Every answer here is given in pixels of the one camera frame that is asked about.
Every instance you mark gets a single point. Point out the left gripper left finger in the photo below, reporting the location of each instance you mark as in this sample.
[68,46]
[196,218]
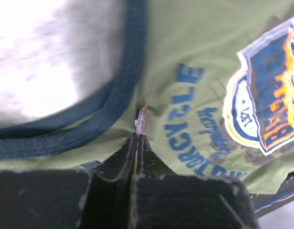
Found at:
[119,162]

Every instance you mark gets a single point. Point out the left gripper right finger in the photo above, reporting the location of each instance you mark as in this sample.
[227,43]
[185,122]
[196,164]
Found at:
[148,163]

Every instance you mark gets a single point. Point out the round brooch pin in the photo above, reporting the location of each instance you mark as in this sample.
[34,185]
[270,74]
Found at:
[140,122]

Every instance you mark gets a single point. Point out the olive green t-shirt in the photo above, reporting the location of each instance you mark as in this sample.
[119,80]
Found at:
[217,77]

